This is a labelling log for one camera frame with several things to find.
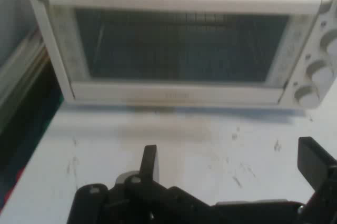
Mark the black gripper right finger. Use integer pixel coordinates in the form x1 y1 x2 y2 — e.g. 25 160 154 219
298 136 337 224

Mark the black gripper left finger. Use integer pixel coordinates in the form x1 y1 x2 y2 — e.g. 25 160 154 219
67 144 214 224

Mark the glass oven door with handle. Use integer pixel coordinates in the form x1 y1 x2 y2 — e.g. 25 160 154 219
46 0 333 105

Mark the silver oven knob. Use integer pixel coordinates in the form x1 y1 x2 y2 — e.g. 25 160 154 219
305 59 335 88
294 84 321 108
320 29 337 54

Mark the white toaster oven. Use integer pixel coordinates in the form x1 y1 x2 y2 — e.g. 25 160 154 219
21 0 337 111

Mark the aluminium frame rail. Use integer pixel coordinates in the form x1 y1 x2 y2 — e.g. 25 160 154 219
0 30 52 109

